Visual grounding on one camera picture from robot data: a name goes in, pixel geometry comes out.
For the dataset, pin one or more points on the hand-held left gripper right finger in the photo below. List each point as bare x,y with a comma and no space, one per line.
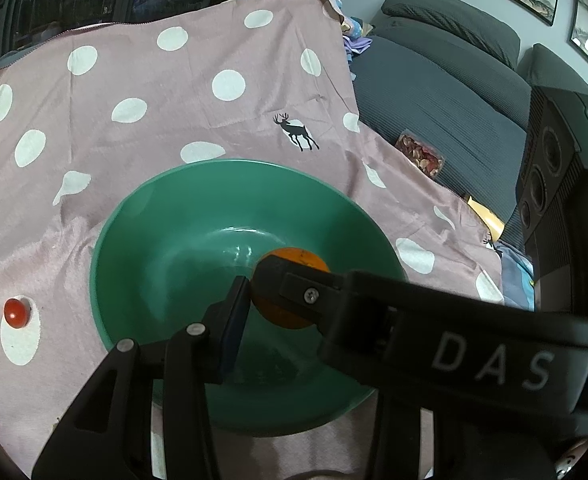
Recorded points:
398,440

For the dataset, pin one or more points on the orange mandarin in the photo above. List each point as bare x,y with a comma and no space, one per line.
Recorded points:
284,317

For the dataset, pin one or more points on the red cherry tomato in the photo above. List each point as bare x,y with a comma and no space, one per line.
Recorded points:
15,312

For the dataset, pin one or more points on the grey sofa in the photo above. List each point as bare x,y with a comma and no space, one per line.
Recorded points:
423,100

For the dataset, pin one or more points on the purple cloth pile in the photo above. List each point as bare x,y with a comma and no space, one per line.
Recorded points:
356,42

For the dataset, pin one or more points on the green plastic bowl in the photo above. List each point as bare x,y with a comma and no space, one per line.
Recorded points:
184,260

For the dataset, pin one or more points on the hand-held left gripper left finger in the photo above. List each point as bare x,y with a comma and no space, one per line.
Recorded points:
238,320

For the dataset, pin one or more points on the clear box of red snacks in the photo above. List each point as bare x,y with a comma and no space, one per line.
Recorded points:
420,152

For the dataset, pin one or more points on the yellow packet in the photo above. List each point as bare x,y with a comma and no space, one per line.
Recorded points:
488,216

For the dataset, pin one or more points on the pink polka-dot cloth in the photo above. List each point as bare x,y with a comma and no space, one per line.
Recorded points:
174,110

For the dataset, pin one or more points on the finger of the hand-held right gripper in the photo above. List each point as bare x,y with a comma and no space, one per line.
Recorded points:
294,285

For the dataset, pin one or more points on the light blue cloth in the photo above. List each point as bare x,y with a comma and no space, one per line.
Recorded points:
517,272

